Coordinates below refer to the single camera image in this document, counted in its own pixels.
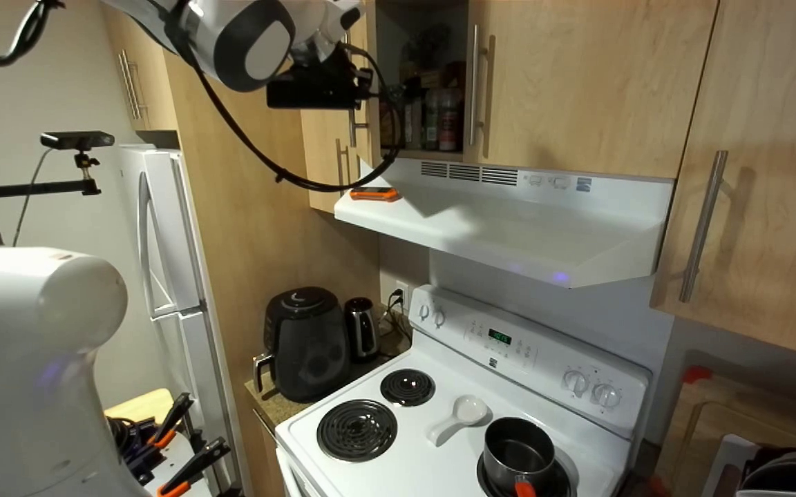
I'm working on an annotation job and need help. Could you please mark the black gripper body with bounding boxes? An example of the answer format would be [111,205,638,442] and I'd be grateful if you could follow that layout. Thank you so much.
[265,48,373,111]

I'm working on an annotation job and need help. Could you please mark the wooden cabinet door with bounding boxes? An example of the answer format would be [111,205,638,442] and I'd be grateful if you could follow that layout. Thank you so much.
[467,0,718,179]
[301,0,378,212]

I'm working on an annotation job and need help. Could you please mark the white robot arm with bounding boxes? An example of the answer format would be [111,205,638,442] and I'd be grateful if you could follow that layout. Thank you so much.
[0,0,359,497]

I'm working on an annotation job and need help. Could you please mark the spice jars in cabinet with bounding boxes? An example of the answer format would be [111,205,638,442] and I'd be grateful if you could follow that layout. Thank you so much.
[404,60,464,153]

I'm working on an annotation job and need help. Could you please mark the far right wooden cabinet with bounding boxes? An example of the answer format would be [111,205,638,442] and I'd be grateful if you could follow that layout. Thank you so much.
[652,0,796,351]

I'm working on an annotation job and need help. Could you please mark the orange black timer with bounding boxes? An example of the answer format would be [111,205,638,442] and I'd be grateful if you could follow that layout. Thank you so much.
[349,187,402,202]

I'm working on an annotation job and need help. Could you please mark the white range hood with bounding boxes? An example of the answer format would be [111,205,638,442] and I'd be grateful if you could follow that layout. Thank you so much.
[335,157,674,286]

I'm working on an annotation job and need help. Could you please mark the black air fryer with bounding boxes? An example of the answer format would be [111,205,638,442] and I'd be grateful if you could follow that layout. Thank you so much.
[262,286,352,400]

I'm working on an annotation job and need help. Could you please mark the white refrigerator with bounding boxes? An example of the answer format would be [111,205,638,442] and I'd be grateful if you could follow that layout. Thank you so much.
[114,144,243,494]

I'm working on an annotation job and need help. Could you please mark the white electric stove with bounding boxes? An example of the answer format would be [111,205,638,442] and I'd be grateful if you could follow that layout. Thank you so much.
[276,285,650,497]

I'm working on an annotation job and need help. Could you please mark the white spoon rest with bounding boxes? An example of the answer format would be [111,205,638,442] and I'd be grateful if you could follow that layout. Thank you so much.
[428,394,491,448]

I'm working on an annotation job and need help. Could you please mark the wooden cutting board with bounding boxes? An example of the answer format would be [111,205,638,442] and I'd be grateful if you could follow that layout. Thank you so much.
[652,368,796,497]

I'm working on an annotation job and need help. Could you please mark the black camera on stand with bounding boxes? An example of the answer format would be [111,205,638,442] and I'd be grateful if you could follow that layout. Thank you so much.
[0,130,117,198]

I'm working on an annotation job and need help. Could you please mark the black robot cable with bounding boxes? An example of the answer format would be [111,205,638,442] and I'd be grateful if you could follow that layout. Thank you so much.
[0,0,406,193]

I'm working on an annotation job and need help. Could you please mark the grey pot orange handle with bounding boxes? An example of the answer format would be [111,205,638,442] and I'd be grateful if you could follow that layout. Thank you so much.
[483,418,556,494]

